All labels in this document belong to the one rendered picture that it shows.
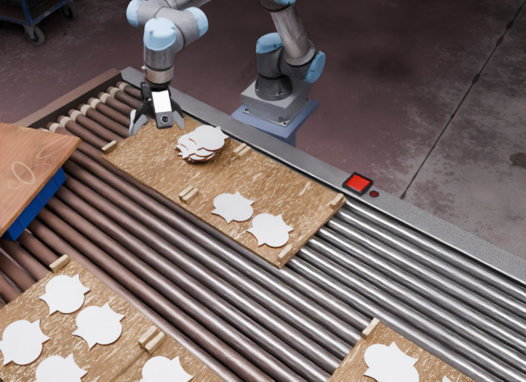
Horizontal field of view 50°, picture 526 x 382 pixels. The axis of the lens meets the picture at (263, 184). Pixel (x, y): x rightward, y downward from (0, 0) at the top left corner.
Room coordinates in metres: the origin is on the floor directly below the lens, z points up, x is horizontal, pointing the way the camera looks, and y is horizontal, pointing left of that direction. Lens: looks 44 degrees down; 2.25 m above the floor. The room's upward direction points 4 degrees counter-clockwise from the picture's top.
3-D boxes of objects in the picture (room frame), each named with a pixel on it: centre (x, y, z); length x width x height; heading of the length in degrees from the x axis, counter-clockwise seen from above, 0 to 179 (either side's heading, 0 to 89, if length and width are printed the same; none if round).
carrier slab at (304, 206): (1.28, 0.00, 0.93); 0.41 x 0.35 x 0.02; 48
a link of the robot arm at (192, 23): (1.34, 0.19, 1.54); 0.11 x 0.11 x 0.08; 53
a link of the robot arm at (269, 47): (1.86, -0.07, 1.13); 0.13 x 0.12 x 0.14; 53
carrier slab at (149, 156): (1.56, 0.31, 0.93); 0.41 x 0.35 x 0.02; 48
